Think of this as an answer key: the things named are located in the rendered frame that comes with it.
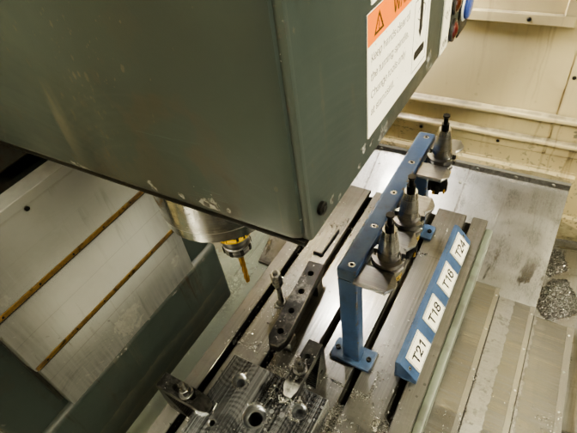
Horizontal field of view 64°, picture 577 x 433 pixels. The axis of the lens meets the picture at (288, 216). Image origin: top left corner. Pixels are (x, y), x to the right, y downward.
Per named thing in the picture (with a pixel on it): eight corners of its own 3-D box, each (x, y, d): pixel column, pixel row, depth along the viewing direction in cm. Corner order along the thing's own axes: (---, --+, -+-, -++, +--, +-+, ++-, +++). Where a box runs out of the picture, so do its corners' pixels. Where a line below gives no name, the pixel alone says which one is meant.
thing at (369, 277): (401, 277, 83) (401, 274, 83) (390, 299, 80) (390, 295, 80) (365, 265, 87) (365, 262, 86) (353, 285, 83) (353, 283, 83)
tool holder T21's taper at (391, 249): (379, 243, 88) (379, 218, 83) (403, 247, 86) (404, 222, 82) (373, 260, 85) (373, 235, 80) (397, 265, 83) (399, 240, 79)
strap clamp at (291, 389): (326, 368, 105) (321, 333, 95) (299, 420, 98) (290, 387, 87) (313, 362, 107) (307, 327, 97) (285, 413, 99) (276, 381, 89)
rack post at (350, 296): (378, 354, 106) (379, 273, 86) (368, 374, 103) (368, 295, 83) (338, 338, 111) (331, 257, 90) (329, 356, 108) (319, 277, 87)
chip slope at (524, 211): (549, 240, 159) (572, 183, 141) (505, 424, 118) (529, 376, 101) (320, 180, 198) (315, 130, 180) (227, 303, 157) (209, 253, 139)
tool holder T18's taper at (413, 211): (400, 206, 94) (402, 181, 90) (422, 210, 93) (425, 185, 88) (395, 221, 91) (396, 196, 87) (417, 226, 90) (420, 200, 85)
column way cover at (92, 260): (200, 265, 133) (138, 110, 98) (74, 412, 105) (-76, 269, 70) (187, 260, 135) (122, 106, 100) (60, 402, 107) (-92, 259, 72)
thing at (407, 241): (421, 236, 90) (421, 234, 89) (411, 255, 87) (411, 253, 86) (386, 226, 93) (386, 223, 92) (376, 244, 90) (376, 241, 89)
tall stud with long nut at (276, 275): (288, 301, 120) (282, 269, 111) (283, 308, 119) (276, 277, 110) (280, 297, 122) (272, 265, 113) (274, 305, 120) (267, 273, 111)
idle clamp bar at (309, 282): (326, 279, 124) (325, 264, 119) (286, 362, 108) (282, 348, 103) (309, 275, 126) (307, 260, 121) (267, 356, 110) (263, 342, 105)
